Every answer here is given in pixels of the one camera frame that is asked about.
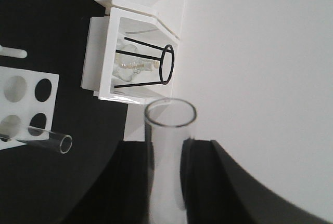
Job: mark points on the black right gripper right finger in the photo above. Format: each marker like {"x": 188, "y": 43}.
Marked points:
{"x": 217, "y": 189}

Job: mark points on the glass alcohol lamp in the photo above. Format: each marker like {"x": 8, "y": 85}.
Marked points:
{"x": 127, "y": 67}

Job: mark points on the clear glass test tube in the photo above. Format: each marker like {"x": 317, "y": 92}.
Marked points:
{"x": 39, "y": 137}
{"x": 169, "y": 123}

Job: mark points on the black wire tripod stand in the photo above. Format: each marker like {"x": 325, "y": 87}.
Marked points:
{"x": 167, "y": 50}

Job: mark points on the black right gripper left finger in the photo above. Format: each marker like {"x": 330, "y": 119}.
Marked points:
{"x": 119, "y": 195}

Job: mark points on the white test tube rack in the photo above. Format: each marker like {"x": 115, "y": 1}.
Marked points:
{"x": 19, "y": 103}

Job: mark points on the right white storage bin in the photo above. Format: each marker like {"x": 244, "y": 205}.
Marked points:
{"x": 103, "y": 35}

